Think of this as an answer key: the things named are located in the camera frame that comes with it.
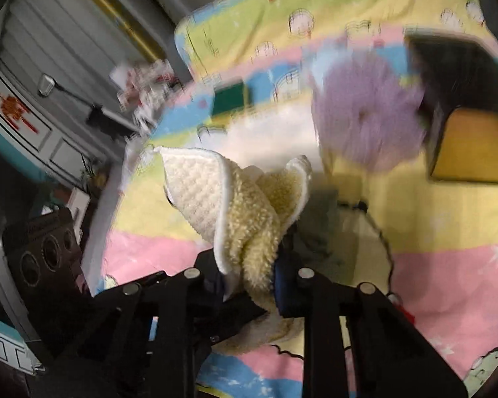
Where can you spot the red figure sticker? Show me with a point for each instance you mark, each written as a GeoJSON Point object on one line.
{"type": "Point", "coordinates": [17, 110]}

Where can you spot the purple round fluffy pad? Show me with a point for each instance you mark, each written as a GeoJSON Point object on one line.
{"type": "Point", "coordinates": [381, 103]}

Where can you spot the green sponge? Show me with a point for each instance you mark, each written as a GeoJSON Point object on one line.
{"type": "Point", "coordinates": [229, 98]}

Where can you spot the pastel striped printed blanket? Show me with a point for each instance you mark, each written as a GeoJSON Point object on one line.
{"type": "Point", "coordinates": [419, 224]}

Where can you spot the cream fluffy cloth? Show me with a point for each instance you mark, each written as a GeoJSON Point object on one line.
{"type": "Point", "coordinates": [249, 224]}

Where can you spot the black and gold tea box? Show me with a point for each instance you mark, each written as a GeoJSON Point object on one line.
{"type": "Point", "coordinates": [469, 145]}

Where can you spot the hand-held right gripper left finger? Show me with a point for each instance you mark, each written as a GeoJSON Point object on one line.
{"type": "Point", "coordinates": [211, 287]}

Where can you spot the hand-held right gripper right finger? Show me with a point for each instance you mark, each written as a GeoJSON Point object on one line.
{"type": "Point", "coordinates": [283, 292]}

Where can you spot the white power adapter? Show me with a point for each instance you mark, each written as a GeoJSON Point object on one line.
{"type": "Point", "coordinates": [46, 85]}

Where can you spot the white crumpled plastic bags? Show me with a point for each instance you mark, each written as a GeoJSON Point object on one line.
{"type": "Point", "coordinates": [145, 87]}

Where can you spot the grey panelled cabinet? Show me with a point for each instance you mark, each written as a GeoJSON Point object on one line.
{"type": "Point", "coordinates": [58, 41]}

